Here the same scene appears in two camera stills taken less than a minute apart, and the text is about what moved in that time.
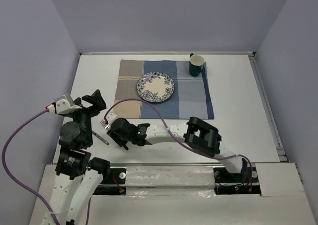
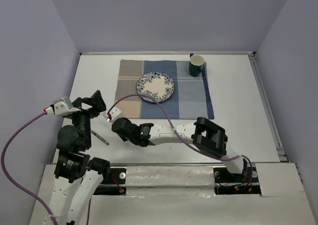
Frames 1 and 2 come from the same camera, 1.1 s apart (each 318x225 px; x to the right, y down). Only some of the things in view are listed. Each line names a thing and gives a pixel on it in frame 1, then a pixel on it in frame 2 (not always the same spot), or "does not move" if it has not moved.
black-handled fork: [106, 126] -> [105, 114]
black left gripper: [96, 98] does not move
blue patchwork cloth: [190, 100] does not move
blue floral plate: [155, 87] does not move
